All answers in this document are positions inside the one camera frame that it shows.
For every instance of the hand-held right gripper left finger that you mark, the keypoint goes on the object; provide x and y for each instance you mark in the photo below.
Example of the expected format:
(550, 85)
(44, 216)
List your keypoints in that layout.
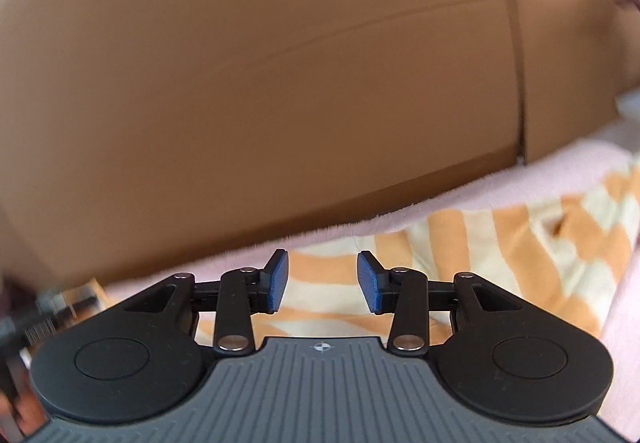
(277, 283)

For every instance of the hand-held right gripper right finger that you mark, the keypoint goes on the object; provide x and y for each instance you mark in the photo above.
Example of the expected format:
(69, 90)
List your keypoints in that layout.
(367, 285)

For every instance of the orange white striped garment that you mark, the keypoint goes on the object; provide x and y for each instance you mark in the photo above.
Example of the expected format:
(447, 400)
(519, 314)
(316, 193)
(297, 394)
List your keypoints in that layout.
(450, 248)

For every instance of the large labelled cardboard box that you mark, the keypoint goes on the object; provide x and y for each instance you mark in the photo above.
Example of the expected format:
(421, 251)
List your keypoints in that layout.
(250, 73)

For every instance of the pink fleece blanket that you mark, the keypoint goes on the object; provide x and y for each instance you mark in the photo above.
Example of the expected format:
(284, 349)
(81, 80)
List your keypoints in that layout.
(590, 163)

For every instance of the cardboard box with tape patch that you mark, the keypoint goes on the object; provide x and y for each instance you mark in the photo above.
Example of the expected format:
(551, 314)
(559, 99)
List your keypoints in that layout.
(565, 63)

